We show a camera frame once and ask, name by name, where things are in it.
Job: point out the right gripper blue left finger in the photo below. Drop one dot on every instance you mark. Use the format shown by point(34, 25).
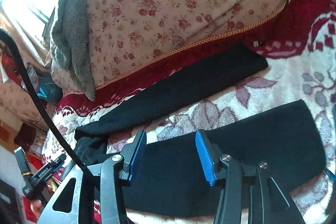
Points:
point(132, 154)

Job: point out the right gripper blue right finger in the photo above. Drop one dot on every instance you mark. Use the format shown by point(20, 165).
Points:
point(209, 158)

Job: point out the black pants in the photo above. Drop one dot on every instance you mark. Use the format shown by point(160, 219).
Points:
point(171, 181)

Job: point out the left gloved hand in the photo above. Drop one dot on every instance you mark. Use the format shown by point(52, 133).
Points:
point(36, 207)

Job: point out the teal hanging bag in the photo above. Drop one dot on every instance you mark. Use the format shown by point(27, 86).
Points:
point(49, 91)

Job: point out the grey fleece jacket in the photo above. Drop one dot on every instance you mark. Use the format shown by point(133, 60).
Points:
point(70, 34)

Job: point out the red white floral blanket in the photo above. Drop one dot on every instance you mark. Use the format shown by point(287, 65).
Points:
point(298, 42)

